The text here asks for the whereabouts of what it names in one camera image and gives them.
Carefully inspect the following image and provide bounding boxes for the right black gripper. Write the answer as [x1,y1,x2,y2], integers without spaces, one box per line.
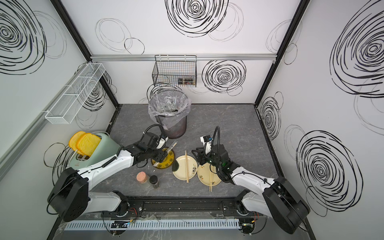
[192,146,223,171]

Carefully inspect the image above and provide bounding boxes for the chopsticks green tip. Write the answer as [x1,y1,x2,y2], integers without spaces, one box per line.
[185,150,189,183]

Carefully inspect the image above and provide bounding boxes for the bamboo chopsticks pair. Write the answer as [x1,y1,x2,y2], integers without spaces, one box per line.
[209,165,213,192]

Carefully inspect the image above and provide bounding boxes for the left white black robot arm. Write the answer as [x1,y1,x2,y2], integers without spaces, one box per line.
[46,124,169,222]

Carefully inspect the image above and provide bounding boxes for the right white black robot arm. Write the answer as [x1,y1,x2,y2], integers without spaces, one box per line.
[192,127,311,234]

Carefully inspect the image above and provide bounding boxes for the yellow patterned plate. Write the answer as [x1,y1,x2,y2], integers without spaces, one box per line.
[157,148,175,169]

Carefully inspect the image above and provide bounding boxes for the cream plate with flower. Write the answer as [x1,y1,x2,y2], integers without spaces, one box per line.
[173,156,198,181]

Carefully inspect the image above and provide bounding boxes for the cream plate red black marks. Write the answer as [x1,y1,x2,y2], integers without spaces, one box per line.
[197,163,222,186]

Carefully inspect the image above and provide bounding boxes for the black lid spice bottle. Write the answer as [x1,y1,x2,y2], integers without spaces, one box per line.
[150,175,160,189]

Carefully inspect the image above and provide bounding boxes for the pink lid jar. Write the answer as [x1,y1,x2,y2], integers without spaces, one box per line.
[136,172,151,189]

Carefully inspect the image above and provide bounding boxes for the black mesh trash bin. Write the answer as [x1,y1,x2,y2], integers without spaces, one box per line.
[156,116,188,139]

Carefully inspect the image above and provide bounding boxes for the clear plastic bin liner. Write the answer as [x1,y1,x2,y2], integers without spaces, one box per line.
[148,89,192,127]

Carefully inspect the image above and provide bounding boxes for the mint green toaster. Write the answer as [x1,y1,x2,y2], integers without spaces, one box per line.
[67,132,120,170]

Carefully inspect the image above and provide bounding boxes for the right yellow toast slice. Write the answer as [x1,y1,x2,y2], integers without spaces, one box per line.
[76,133,102,157]

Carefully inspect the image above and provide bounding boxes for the yellow toast slice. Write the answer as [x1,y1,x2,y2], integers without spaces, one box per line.
[76,133,102,157]
[69,131,86,152]

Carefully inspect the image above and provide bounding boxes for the left yellow toast slice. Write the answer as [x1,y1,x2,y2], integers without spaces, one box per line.
[69,131,86,152]

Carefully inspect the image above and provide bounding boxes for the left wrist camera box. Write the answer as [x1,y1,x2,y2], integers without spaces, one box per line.
[156,137,169,150]

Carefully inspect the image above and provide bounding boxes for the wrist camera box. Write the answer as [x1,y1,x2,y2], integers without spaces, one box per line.
[201,135,213,155]
[156,137,169,150]

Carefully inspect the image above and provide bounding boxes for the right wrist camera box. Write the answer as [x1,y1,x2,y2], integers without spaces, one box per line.
[201,135,213,155]

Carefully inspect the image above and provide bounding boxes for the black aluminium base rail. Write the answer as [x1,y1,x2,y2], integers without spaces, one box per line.
[101,196,265,218]

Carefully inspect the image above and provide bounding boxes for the white slotted cable duct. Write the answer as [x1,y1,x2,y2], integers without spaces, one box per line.
[64,219,241,231]

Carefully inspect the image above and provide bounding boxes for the items in wire basket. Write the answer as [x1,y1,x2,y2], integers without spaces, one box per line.
[178,78,196,86]

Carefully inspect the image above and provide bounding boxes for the black wire wall basket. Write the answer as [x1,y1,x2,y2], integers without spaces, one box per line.
[152,55,198,88]

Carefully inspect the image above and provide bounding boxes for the white wire wall shelf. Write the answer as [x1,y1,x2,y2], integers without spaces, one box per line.
[45,63,106,125]

